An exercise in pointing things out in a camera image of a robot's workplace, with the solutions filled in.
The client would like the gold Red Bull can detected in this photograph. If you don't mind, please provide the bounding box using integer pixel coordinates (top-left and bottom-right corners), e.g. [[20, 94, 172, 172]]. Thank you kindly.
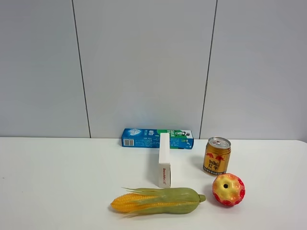
[[203, 137, 231, 176]]

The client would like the red yellow dimpled ball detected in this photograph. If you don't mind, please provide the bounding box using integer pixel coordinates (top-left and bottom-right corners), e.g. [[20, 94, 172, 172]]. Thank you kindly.
[[212, 173, 246, 207]]

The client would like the blue green toothpaste box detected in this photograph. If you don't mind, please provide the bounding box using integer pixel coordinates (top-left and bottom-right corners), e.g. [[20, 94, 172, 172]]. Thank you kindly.
[[121, 128, 194, 150]]

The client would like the white rectangular box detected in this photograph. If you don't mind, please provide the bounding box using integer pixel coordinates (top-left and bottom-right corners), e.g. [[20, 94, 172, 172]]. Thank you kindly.
[[158, 133, 171, 188]]

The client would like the toy corn cob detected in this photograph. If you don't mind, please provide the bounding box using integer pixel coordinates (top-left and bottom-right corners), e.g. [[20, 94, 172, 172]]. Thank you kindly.
[[110, 187, 206, 216]]

